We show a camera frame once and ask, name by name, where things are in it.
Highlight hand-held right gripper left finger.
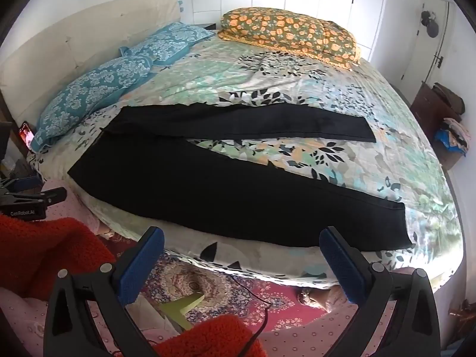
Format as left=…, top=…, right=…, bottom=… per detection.
left=44, top=226, right=166, bottom=357

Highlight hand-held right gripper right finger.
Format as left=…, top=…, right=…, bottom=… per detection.
left=319, top=226, right=441, bottom=357

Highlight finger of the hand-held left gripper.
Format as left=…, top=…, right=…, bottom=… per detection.
left=0, top=176, right=42, bottom=195
left=0, top=187, right=68, bottom=209

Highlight black pants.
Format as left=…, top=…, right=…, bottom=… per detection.
left=68, top=104, right=414, bottom=249

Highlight person's left forearm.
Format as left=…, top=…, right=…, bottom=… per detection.
left=0, top=214, right=118, bottom=291

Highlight pink dotted bed sheet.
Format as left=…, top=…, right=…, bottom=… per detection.
left=43, top=192, right=103, bottom=239

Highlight beige slipper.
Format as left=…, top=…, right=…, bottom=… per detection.
left=297, top=287, right=337, bottom=310

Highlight smartphone with lit screen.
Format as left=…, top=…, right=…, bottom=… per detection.
left=18, top=121, right=36, bottom=146

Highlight red patterned rug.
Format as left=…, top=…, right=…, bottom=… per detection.
left=100, top=231, right=376, bottom=346

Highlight person's red knit sweater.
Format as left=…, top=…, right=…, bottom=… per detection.
left=152, top=314, right=263, bottom=357

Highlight large blue patterned pillow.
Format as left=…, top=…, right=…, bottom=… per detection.
left=32, top=55, right=157, bottom=153

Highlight cream bed headboard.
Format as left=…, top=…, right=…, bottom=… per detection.
left=0, top=0, right=183, bottom=127

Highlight pile of colourful clothes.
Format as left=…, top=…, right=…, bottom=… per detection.
left=435, top=117, right=470, bottom=154

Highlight brown wooden dresser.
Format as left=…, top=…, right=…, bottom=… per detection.
left=411, top=82, right=465, bottom=172

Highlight floral bed cover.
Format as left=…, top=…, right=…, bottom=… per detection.
left=28, top=39, right=465, bottom=291

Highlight small blue patterned pillow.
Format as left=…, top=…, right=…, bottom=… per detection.
left=119, top=21, right=216, bottom=67

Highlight brown bag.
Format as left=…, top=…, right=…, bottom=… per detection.
left=433, top=82, right=465, bottom=114

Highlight white door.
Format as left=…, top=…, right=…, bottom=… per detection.
left=400, top=0, right=452, bottom=93

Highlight orange floral folded blanket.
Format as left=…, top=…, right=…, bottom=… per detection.
left=217, top=7, right=362, bottom=69

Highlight black hanging item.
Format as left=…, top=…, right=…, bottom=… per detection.
left=421, top=10, right=440, bottom=38

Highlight black cable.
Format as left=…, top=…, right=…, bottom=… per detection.
left=223, top=273, right=274, bottom=357

